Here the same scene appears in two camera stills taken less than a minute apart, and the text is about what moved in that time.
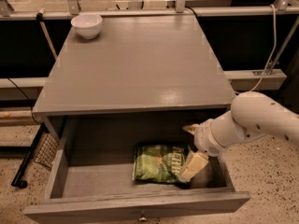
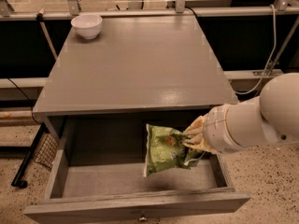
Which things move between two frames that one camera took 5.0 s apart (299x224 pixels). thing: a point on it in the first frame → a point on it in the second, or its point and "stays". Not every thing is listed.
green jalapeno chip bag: x=155 y=162 → x=165 y=147
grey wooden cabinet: x=139 y=64 stays
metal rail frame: x=71 y=7 stays
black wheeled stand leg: x=22 y=170 stays
